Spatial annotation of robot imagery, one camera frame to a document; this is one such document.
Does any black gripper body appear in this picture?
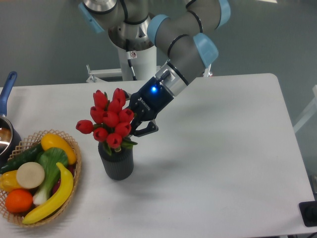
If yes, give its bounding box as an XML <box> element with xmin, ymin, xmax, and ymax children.
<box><xmin>129</xmin><ymin>77</ymin><xmax>173</xmax><ymax>124</ymax></box>

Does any red tulip bouquet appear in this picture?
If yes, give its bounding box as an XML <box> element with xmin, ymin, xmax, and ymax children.
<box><xmin>76</xmin><ymin>88</ymin><xmax>136</xmax><ymax>156</ymax></box>

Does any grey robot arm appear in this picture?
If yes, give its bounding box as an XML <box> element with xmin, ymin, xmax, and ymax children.
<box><xmin>78</xmin><ymin>0</ymin><xmax>231</xmax><ymax>137</ymax></box>

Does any dark grey ribbed vase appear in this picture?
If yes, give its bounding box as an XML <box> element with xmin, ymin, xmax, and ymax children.
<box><xmin>98</xmin><ymin>142</ymin><xmax>134</xmax><ymax>180</ymax></box>

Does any woven wicker basket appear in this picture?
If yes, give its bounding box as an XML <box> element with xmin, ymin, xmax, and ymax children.
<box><xmin>0</xmin><ymin>129</ymin><xmax>82</xmax><ymax>228</ymax></box>

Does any red fruit in basket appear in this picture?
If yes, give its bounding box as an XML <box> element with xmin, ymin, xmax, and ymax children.
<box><xmin>51</xmin><ymin>165</ymin><xmax>75</xmax><ymax>195</ymax></box>

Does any green bok choy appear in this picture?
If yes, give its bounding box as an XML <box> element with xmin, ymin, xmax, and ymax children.
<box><xmin>33</xmin><ymin>147</ymin><xmax>68</xmax><ymax>206</ymax></box>

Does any yellow banana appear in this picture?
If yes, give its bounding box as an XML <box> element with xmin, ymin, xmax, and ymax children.
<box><xmin>22</xmin><ymin>162</ymin><xmax>74</xmax><ymax>225</ymax></box>

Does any green cucumber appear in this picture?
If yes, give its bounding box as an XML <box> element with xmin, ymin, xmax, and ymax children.
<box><xmin>0</xmin><ymin>143</ymin><xmax>44</xmax><ymax>174</ymax></box>

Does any beige round disc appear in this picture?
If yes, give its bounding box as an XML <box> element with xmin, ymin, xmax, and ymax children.
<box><xmin>16</xmin><ymin>162</ymin><xmax>45</xmax><ymax>189</ymax></box>

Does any yellow bell pepper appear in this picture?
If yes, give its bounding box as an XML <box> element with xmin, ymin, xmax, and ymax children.
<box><xmin>0</xmin><ymin>170</ymin><xmax>22</xmax><ymax>192</ymax></box>

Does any orange fruit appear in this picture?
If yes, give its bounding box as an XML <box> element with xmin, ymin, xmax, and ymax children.
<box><xmin>5</xmin><ymin>189</ymin><xmax>33</xmax><ymax>213</ymax></box>

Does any black device at edge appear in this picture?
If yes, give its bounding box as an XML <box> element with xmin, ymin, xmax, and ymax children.
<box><xmin>299</xmin><ymin>201</ymin><xmax>317</xmax><ymax>227</ymax></box>

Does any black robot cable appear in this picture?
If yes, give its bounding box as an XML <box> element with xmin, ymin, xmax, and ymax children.
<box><xmin>125</xmin><ymin>39</ymin><xmax>138</xmax><ymax>81</ymax></box>

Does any blue handled saucepan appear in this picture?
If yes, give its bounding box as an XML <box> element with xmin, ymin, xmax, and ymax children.
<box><xmin>0</xmin><ymin>71</ymin><xmax>21</xmax><ymax>167</ymax></box>

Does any white frame at right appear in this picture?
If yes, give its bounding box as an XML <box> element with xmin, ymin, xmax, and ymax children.
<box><xmin>293</xmin><ymin>85</ymin><xmax>317</xmax><ymax>133</ymax></box>

